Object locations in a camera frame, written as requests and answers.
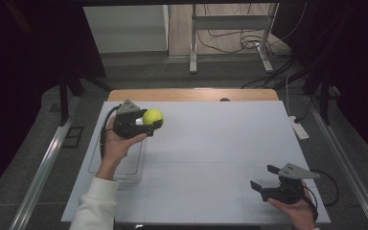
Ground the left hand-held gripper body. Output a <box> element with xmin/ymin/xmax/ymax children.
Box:
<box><xmin>112</xmin><ymin>99</ymin><xmax>149</xmax><ymax>139</ymax></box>

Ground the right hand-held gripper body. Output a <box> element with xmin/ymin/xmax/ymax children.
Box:
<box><xmin>260</xmin><ymin>163</ymin><xmax>321</xmax><ymax>205</ymax></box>

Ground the yellow tennis ball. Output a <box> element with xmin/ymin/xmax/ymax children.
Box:
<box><xmin>142</xmin><ymin>108</ymin><xmax>165</xmax><ymax>127</ymax></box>

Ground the clear plastic container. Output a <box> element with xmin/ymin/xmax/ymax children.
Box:
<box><xmin>88</xmin><ymin>110</ymin><xmax>150</xmax><ymax>185</ymax></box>

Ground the person's right hand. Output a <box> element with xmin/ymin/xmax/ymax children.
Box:
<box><xmin>266</xmin><ymin>180</ymin><xmax>318</xmax><ymax>228</ymax></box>

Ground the person's left hand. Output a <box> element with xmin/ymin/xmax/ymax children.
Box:
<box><xmin>103</xmin><ymin>116</ymin><xmax>149</xmax><ymax>161</ymax></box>

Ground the wooden table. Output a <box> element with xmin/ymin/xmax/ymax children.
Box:
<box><xmin>107</xmin><ymin>88</ymin><xmax>280</xmax><ymax>103</ymax></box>

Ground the white power strip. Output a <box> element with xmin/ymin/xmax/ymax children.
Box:
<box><xmin>287</xmin><ymin>115</ymin><xmax>311</xmax><ymax>141</ymax></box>

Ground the white table board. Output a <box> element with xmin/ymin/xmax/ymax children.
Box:
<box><xmin>60</xmin><ymin>101</ymin><xmax>332</xmax><ymax>224</ymax></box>

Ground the black metal stand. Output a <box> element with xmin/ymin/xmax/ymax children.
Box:
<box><xmin>269</xmin><ymin>60</ymin><xmax>334</xmax><ymax>126</ymax></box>
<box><xmin>57</xmin><ymin>68</ymin><xmax>113</xmax><ymax>127</ymax></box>

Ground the dark curtain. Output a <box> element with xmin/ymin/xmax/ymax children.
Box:
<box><xmin>272</xmin><ymin>0</ymin><xmax>368</xmax><ymax>159</ymax></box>
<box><xmin>0</xmin><ymin>0</ymin><xmax>107</xmax><ymax>205</ymax></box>

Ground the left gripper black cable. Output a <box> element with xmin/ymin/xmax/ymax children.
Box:
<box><xmin>99</xmin><ymin>103</ymin><xmax>123</xmax><ymax>161</ymax></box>

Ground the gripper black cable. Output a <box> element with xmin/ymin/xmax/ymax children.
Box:
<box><xmin>99</xmin><ymin>103</ymin><xmax>123</xmax><ymax>161</ymax></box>
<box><xmin>303</xmin><ymin>168</ymin><xmax>340</xmax><ymax>222</ymax></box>

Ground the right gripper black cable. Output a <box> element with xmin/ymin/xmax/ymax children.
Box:
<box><xmin>303</xmin><ymin>168</ymin><xmax>340</xmax><ymax>222</ymax></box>

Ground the black floor frame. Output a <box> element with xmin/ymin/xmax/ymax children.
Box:
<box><xmin>60</xmin><ymin>126</ymin><xmax>85</xmax><ymax>149</ymax></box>

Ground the black plug cable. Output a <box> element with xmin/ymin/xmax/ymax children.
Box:
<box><xmin>293</xmin><ymin>95</ymin><xmax>312</xmax><ymax>125</ymax></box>

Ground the aluminium floor rail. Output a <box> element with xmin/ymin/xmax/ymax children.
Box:
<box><xmin>9</xmin><ymin>95</ymin><xmax>82</xmax><ymax>230</ymax></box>
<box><xmin>306</xmin><ymin>95</ymin><xmax>368</xmax><ymax>230</ymax></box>

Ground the thin white cable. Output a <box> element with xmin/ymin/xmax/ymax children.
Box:
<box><xmin>285</xmin><ymin>75</ymin><xmax>293</xmax><ymax>118</ymax></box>

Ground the tangle of black cables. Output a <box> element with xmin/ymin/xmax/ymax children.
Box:
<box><xmin>195</xmin><ymin>3</ymin><xmax>308</xmax><ymax>90</ymax></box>

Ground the white desk frame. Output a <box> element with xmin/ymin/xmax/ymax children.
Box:
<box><xmin>189</xmin><ymin>3</ymin><xmax>280</xmax><ymax>76</ymax></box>

